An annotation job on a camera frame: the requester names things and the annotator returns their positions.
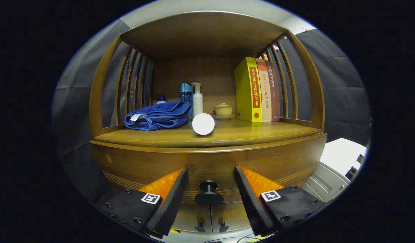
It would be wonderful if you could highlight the white green tube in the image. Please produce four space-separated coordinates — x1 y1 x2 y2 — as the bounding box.
192 113 215 136

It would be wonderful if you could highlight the wooden cabinet door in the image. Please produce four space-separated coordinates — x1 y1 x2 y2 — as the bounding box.
172 204 211 233
212 202 252 232

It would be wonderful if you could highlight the yellow book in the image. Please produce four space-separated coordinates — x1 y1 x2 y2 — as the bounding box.
234 57 263 123

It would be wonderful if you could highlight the white drawer unit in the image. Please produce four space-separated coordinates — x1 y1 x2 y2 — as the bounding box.
302 138 367 203

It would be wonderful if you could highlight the cream orange book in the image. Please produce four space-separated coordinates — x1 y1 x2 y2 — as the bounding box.
256 58 273 122

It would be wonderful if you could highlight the beige lidded teacup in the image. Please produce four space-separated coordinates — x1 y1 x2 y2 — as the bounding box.
214 103 233 116

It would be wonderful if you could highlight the wooden drawer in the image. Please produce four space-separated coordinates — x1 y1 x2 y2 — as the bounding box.
90 133 328 205

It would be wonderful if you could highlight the clear blue bottle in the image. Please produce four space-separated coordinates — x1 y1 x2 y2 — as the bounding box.
180 82 193 120

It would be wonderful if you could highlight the black drawer knob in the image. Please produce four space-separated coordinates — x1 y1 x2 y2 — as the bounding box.
194 180 224 206

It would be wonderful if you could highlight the brown book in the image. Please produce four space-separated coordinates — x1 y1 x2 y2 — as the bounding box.
266 60 281 122

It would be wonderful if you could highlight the wooden cabinet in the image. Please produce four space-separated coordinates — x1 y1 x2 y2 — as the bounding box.
89 11 328 233

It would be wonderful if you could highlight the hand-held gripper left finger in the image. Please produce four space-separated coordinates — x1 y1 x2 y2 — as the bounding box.
95 168 189 237

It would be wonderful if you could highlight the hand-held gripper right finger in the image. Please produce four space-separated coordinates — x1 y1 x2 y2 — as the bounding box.
234 165 326 237

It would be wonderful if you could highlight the wooden countertop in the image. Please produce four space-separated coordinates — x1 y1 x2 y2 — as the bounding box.
94 119 322 148

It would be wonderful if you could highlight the white pump bottle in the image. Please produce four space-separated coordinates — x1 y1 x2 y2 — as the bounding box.
191 82 204 117

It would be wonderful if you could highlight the blue towel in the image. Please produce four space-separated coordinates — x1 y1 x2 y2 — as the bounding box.
124 101 192 131

